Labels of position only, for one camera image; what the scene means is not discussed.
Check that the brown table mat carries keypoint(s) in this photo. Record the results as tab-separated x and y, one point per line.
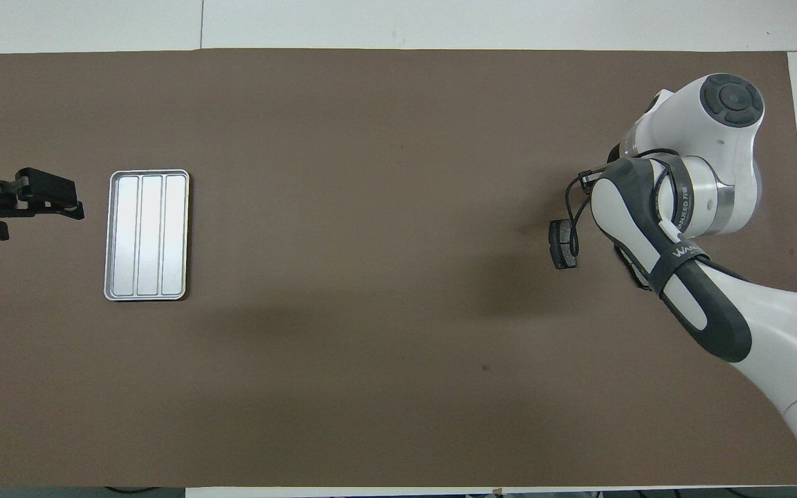
371	207

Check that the silver metal tray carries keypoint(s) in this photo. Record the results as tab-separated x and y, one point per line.
149	235

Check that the dark grey brake pad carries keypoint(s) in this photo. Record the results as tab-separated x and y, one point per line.
636	274
561	250

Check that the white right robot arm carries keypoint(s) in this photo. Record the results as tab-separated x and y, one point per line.
717	145

